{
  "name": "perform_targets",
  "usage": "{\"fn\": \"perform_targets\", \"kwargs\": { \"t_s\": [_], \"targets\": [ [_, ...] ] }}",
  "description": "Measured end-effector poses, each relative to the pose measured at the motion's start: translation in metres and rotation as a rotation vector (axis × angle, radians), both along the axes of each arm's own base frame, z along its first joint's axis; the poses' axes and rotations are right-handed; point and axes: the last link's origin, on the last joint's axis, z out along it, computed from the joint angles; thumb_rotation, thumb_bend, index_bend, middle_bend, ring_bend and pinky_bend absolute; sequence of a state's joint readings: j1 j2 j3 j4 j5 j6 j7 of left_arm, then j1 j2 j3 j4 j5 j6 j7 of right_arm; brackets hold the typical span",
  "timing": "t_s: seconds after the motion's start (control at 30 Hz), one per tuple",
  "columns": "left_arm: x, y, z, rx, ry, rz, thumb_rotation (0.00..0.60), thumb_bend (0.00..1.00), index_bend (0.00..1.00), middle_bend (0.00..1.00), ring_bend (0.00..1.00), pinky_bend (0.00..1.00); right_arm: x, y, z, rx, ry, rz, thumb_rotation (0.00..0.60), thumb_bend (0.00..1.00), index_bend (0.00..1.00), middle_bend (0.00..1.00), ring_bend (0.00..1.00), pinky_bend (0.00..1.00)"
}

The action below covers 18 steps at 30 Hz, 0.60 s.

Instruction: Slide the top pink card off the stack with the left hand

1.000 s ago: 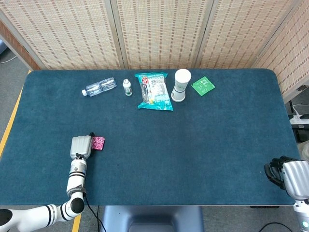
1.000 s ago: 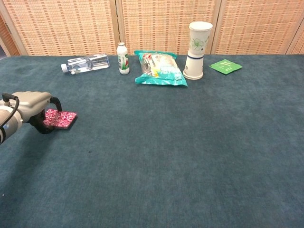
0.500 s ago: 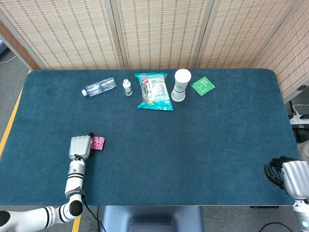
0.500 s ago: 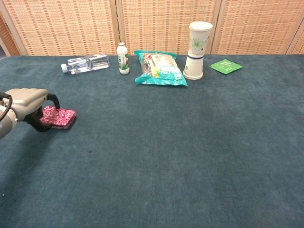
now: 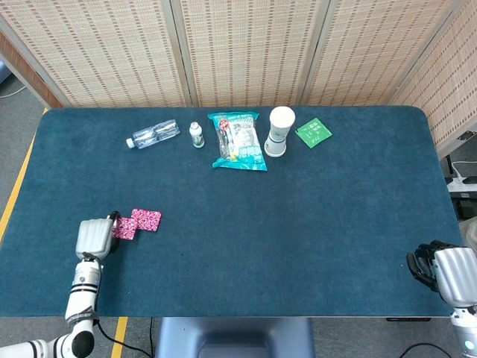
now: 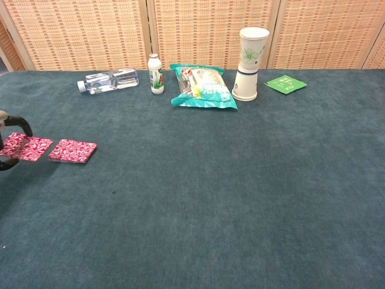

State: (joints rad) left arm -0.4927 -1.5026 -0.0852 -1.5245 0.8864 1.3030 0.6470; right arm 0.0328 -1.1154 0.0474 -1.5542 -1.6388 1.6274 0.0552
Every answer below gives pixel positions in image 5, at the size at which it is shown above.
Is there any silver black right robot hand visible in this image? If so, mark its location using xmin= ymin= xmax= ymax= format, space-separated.
xmin=405 ymin=240 xmax=477 ymax=309

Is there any teal snack bag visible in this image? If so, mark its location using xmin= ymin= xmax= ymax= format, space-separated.
xmin=207 ymin=111 xmax=268 ymax=172

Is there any clear plastic water bottle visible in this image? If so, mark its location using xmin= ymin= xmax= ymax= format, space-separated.
xmin=125 ymin=119 xmax=182 ymax=149

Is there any small white drink bottle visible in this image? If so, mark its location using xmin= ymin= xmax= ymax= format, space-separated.
xmin=189 ymin=122 xmax=205 ymax=148

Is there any white paper cup stack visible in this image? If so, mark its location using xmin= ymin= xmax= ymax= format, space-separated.
xmin=264 ymin=106 xmax=297 ymax=158

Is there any pink patterned packet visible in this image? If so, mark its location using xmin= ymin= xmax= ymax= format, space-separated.
xmin=130 ymin=208 xmax=162 ymax=233
xmin=113 ymin=217 xmax=137 ymax=240

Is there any black floor cable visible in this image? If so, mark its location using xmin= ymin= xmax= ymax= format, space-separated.
xmin=400 ymin=342 xmax=452 ymax=358

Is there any woven bamboo screen panel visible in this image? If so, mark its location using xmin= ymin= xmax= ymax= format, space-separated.
xmin=300 ymin=0 xmax=463 ymax=107
xmin=0 ymin=0 xmax=192 ymax=109
xmin=170 ymin=0 xmax=332 ymax=108
xmin=389 ymin=0 xmax=477 ymax=157

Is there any dark blue table mat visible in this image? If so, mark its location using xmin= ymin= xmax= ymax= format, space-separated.
xmin=0 ymin=105 xmax=471 ymax=318

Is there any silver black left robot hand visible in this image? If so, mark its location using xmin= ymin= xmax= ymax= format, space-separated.
xmin=75 ymin=210 xmax=122 ymax=260

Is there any white power cable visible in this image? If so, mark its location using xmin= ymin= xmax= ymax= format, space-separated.
xmin=451 ymin=160 xmax=477 ymax=179

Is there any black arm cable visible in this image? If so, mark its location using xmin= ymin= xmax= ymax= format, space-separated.
xmin=95 ymin=318 xmax=154 ymax=358

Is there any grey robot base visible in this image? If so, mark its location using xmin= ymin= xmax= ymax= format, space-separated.
xmin=154 ymin=316 xmax=316 ymax=358

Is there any white power strip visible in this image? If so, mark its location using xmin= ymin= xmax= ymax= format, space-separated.
xmin=446 ymin=175 xmax=477 ymax=193

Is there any green square packet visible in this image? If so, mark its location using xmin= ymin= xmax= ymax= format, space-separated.
xmin=294 ymin=117 xmax=333 ymax=149

